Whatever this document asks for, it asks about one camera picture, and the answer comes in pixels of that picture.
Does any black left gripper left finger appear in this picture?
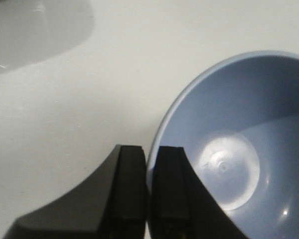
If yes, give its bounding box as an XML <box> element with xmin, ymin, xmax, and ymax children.
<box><xmin>5</xmin><ymin>145</ymin><xmax>147</xmax><ymax>239</ymax></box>

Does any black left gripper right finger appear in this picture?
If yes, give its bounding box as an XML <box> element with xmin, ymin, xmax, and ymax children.
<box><xmin>149</xmin><ymin>146</ymin><xmax>246</xmax><ymax>239</ymax></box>

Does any blue plastic bowl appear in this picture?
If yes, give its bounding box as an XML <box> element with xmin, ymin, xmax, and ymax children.
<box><xmin>147</xmin><ymin>51</ymin><xmax>299</xmax><ymax>239</ymax></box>

